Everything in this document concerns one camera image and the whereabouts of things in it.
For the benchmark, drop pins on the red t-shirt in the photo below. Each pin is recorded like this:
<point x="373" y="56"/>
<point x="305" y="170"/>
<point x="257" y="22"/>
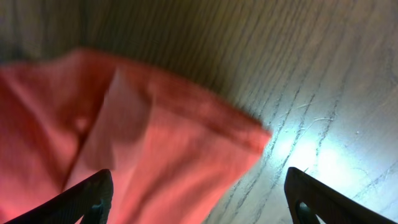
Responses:
<point x="173" y="148"/>

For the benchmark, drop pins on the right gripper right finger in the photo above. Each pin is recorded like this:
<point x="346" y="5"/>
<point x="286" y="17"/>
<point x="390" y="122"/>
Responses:
<point x="310" y="201"/>

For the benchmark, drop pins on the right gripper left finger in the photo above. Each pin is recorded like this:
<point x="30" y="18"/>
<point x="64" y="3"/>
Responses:
<point x="86" y="202"/>

